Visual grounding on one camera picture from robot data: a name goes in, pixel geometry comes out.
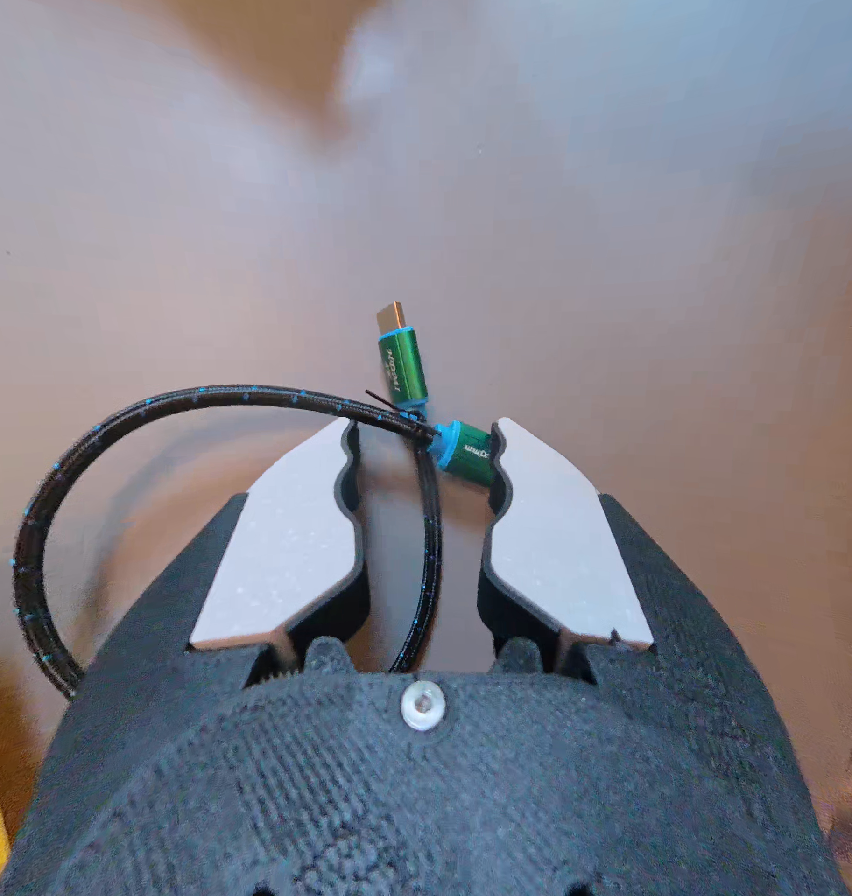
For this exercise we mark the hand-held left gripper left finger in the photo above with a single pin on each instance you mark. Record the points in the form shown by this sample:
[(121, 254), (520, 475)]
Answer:
[(286, 546)]

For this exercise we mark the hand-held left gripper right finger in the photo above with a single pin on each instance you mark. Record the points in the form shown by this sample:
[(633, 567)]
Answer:
[(559, 553)]

